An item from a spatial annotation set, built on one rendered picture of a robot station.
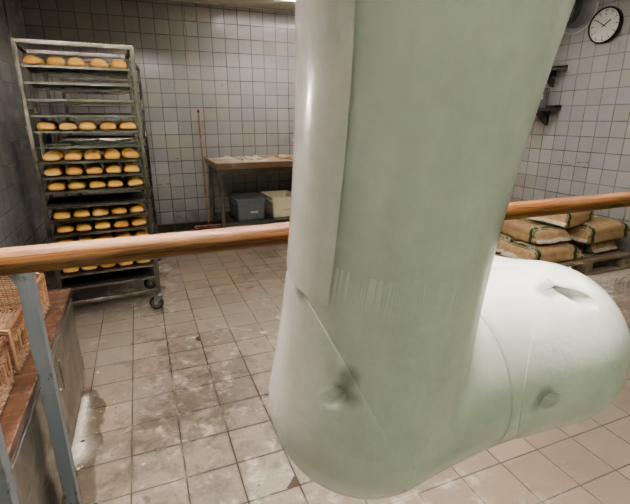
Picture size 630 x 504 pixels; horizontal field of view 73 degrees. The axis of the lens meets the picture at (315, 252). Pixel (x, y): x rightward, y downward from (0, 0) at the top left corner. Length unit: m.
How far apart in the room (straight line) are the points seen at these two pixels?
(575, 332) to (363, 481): 0.14
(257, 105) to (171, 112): 1.03
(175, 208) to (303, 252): 5.43
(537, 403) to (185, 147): 5.36
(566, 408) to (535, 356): 0.04
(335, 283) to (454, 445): 0.11
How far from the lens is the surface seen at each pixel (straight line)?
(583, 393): 0.29
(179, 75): 5.53
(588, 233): 4.50
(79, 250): 0.54
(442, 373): 0.20
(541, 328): 0.27
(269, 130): 5.71
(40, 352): 1.53
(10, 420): 1.46
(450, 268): 0.16
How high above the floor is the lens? 1.34
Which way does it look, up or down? 17 degrees down
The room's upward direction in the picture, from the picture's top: straight up
